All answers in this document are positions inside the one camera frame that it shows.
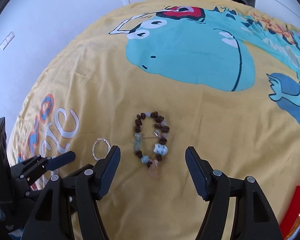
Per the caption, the red jewelry box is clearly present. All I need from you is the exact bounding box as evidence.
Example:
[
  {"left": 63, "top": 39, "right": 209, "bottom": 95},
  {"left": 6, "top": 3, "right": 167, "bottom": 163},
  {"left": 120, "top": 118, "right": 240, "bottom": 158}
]
[{"left": 280, "top": 185, "right": 300, "bottom": 239}]

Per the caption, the yellow dinosaur bed cover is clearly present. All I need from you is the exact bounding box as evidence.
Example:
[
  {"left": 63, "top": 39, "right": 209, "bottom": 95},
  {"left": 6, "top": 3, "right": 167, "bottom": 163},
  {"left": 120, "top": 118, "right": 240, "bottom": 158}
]
[{"left": 7, "top": 0, "right": 300, "bottom": 239}]

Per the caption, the silver hoop bracelet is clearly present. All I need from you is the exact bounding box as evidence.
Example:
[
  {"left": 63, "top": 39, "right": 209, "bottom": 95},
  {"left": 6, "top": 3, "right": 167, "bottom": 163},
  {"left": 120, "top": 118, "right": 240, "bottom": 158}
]
[{"left": 91, "top": 138, "right": 112, "bottom": 162}]

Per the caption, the brown beaded bracelet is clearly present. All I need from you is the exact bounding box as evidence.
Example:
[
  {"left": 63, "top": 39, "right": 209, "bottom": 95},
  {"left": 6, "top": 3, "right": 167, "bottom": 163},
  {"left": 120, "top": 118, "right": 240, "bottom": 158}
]
[{"left": 133, "top": 110, "right": 170, "bottom": 178}]

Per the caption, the white wall switch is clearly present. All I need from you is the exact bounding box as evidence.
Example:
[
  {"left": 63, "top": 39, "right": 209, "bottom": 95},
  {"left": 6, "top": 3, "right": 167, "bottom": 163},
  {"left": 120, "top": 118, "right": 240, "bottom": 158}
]
[{"left": 0, "top": 32, "right": 14, "bottom": 50}]

